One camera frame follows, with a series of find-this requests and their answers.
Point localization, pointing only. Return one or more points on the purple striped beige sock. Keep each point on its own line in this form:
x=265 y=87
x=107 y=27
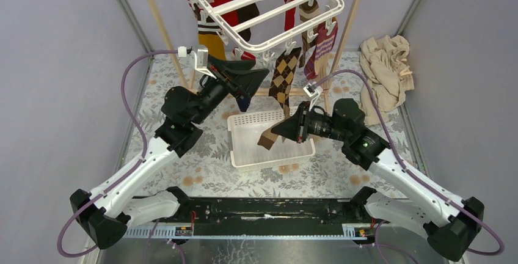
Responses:
x=316 y=66

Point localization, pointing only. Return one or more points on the wooden clothes rack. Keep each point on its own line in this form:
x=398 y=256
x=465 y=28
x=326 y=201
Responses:
x=169 y=44

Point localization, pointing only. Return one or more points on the white plastic basket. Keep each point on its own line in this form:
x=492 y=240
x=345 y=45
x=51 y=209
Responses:
x=250 y=152

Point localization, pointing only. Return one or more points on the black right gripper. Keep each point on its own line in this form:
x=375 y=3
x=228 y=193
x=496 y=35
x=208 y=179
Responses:
x=296 y=128

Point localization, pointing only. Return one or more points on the tan brown sock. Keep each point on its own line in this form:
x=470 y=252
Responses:
x=268 y=138

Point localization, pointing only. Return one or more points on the white clip sock hanger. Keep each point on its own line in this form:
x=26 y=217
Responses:
x=334 y=8

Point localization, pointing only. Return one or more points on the navy blue sock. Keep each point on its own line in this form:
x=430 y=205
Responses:
x=239 y=54

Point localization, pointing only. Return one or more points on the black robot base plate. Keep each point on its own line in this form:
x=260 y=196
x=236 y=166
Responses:
x=270 y=217

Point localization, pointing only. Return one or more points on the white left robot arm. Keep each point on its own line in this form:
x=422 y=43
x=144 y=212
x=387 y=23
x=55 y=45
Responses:
x=106 y=212

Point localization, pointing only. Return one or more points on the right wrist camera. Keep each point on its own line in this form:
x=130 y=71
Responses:
x=313 y=93

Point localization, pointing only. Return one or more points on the beige crumpled cloth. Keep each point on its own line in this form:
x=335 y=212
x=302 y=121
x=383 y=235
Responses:
x=385 y=65

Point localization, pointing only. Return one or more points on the dark brown sock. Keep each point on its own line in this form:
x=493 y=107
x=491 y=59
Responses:
x=244 y=14

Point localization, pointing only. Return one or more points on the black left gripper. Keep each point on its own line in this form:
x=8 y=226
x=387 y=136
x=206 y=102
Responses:
x=243 y=84

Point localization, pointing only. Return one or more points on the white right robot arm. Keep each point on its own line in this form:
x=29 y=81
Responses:
x=447 y=221

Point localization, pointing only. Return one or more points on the brown argyle sock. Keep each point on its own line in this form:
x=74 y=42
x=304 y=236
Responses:
x=283 y=75

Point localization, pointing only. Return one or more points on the mustard yellow striped sock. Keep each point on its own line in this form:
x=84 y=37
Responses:
x=208 y=35

